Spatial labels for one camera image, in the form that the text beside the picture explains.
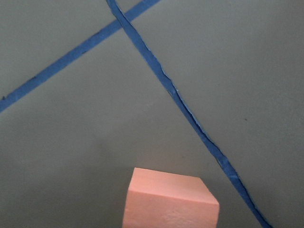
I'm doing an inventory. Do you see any orange foam block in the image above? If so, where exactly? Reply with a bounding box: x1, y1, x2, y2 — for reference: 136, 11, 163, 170
122, 168, 220, 228

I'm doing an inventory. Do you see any crossing blue tape strip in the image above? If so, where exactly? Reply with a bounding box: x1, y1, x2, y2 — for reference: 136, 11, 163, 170
107, 0, 272, 228

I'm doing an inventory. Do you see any long blue tape strip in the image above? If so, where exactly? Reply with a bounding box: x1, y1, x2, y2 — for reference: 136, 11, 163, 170
0, 0, 162, 114

